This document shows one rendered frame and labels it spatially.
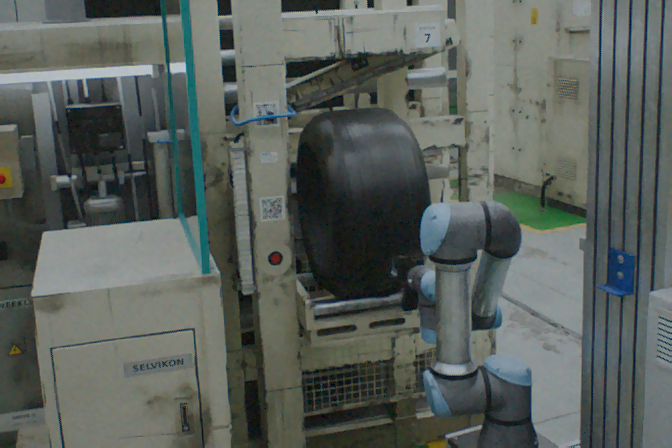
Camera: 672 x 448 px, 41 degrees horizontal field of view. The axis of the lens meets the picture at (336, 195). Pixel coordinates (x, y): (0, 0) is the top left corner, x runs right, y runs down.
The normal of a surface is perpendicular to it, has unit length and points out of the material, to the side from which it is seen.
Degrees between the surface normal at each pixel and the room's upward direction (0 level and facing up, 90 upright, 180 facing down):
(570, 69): 90
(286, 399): 90
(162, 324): 90
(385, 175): 63
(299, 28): 90
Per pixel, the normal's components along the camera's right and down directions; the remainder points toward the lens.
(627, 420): -0.91, 0.14
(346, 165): -0.08, -0.37
